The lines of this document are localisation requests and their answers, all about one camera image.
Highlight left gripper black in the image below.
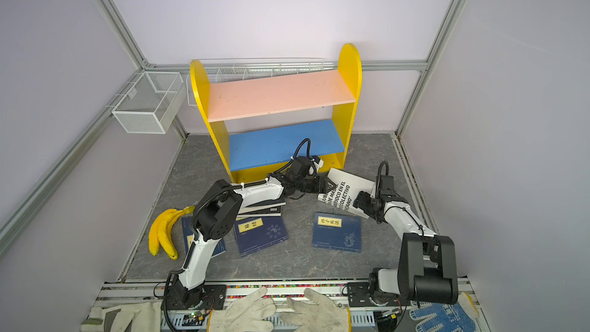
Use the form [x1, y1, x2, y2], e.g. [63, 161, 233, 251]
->
[297, 176, 337, 195]

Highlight white book black lettering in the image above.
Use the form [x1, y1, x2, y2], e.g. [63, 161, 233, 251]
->
[317, 168, 375, 219]

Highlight black book wolf cover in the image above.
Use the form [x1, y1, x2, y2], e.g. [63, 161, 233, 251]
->
[238, 195, 286, 214]

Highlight black book antler cover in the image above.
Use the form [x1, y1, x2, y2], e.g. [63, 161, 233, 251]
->
[237, 207, 283, 220]

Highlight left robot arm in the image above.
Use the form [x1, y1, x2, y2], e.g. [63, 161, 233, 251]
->
[161, 152, 336, 312]

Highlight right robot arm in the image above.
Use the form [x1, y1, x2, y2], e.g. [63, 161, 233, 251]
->
[353, 161, 459, 305]

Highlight blue booklet right yellow label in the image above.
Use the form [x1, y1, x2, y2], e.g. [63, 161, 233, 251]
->
[312, 212, 362, 253]

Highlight blue booklet yellow label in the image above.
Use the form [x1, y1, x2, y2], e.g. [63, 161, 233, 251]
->
[181, 216, 227, 258]
[312, 212, 362, 253]
[234, 217, 289, 258]

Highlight yellow pink blue bookshelf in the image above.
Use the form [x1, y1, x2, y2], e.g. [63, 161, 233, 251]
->
[189, 43, 363, 184]

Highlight blue booklet centre yellow label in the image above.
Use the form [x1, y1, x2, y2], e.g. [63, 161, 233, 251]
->
[234, 217, 289, 258]

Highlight white work glove centre right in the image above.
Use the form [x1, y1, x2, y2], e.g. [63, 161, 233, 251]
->
[280, 288, 352, 332]

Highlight white work glove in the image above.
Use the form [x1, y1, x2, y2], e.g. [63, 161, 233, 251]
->
[207, 287, 277, 332]
[280, 288, 352, 332]

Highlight blue dotted glove right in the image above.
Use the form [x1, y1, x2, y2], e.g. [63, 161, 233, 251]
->
[410, 293, 481, 332]

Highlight blue booklet left yellow label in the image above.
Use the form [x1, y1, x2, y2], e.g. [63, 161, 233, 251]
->
[181, 216, 227, 258]

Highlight white work glove centre left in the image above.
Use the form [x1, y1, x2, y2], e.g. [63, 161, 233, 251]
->
[207, 287, 277, 332]

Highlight yellow banana bunch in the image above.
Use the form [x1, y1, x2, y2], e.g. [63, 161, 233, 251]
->
[148, 206, 195, 260]

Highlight white mesh box basket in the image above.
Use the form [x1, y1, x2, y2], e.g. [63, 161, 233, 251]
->
[112, 71, 186, 135]

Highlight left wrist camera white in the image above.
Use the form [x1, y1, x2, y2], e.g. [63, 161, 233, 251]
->
[310, 155, 324, 172]

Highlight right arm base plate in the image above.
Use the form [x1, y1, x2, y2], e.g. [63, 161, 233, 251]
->
[343, 281, 411, 308]

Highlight white wire rack basket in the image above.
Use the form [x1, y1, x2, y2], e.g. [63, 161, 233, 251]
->
[201, 58, 333, 84]

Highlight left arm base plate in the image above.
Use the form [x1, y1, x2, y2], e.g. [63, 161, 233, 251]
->
[164, 282, 227, 310]

